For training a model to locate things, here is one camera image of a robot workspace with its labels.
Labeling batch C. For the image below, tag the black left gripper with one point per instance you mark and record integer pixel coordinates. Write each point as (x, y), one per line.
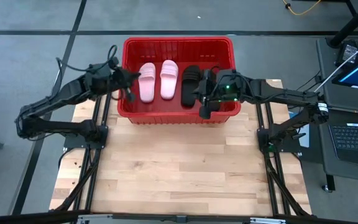
(121, 79)

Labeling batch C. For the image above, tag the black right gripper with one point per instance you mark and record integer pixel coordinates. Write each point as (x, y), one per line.
(228, 87)

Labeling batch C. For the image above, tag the white slide sandal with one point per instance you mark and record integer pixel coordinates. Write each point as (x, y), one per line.
(147, 90)

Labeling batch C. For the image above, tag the pink slide sandal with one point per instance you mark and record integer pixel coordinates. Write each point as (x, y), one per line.
(168, 87)

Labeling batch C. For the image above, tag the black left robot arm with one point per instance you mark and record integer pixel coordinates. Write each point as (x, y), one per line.
(57, 95)

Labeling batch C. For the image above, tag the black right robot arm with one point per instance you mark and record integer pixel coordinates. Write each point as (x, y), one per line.
(278, 93)

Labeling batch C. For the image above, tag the red plastic bin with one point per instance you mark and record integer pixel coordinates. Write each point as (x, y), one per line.
(166, 109)

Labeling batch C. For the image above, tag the blue and white paper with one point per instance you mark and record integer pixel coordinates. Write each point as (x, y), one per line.
(304, 137)

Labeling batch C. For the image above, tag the black crossbar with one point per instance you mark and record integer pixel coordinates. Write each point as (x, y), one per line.
(135, 217)

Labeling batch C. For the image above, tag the dark computer desk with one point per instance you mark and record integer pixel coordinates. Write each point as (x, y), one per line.
(337, 99)

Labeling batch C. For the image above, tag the desk caster wheel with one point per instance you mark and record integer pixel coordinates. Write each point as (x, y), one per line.
(326, 188)

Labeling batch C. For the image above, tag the black power brick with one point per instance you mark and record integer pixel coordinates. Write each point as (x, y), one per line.
(348, 51)

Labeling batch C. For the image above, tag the black laptop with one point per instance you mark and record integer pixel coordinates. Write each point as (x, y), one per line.
(353, 140)

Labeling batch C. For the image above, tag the black metal stand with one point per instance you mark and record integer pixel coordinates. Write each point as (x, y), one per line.
(350, 26)

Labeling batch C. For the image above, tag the black aluminium table rail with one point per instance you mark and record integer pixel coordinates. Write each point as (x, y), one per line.
(258, 116)
(97, 113)

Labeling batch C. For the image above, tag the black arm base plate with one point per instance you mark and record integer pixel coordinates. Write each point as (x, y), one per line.
(287, 146)
(73, 143)

